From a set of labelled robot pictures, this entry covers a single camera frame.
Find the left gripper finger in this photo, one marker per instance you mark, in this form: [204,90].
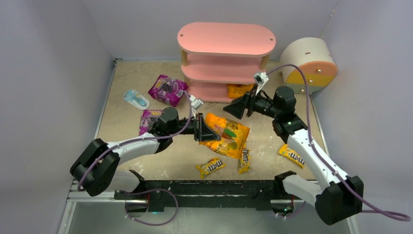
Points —
[203,133]
[200,125]

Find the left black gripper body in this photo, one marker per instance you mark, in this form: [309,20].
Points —
[197,128]

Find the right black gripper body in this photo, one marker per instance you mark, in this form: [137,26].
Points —
[251,105]

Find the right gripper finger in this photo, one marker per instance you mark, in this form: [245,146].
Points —
[237,107]
[251,97]

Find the large orange gummy candy bag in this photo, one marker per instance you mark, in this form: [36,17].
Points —
[233,136]

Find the purple grape candy bag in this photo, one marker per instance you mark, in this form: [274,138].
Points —
[168,90]
[148,118]

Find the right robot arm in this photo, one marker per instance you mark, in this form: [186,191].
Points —
[335,196]

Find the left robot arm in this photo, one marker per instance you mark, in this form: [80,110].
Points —
[96,168]

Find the pink three-tier shelf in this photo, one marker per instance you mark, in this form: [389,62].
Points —
[215,54]

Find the yellow m&m bag lower left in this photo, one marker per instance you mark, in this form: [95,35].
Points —
[211,166]

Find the yellow m&m bag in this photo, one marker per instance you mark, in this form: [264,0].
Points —
[292,155]
[211,166]

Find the yellow m&m bag right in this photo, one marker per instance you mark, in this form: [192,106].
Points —
[292,155]

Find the yellow m&m bag vertical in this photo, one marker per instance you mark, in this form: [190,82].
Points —
[244,161]

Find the blue white blister pack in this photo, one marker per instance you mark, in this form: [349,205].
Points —
[136,99]

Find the round cream drawer cabinet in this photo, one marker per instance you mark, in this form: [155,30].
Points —
[313,57]

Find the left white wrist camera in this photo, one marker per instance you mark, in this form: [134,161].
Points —
[196,103]

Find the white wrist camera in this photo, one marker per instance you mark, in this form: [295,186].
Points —
[196,103]
[261,79]

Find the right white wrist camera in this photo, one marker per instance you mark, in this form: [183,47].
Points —
[261,79]

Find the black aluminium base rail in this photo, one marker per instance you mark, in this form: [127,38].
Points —
[261,195]

